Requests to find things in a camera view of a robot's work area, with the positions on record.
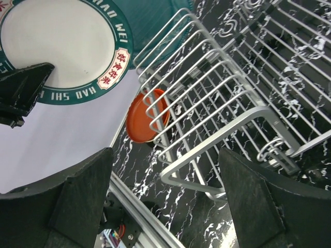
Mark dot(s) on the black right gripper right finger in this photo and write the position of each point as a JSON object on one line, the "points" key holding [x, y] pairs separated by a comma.
{"points": [[271, 210]]}

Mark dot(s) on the aluminium front mounting rail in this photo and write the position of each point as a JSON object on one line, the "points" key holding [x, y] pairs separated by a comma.
{"points": [[143, 229]]}

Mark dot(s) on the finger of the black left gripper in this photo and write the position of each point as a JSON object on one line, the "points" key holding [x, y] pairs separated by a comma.
{"points": [[20, 90]]}

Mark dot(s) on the white plate green rim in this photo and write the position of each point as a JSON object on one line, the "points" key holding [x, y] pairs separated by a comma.
{"points": [[89, 43]]}

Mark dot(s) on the silver wire dish rack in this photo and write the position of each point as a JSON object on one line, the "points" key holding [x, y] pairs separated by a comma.
{"points": [[257, 84]]}

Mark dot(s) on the left small circuit board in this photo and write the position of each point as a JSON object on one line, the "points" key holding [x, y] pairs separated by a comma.
{"points": [[113, 238]]}

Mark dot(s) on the orange round plastic plate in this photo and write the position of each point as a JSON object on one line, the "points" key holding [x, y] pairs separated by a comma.
{"points": [[137, 122]]}

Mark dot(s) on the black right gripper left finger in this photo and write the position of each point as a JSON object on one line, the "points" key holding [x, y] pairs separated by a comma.
{"points": [[62, 210]]}

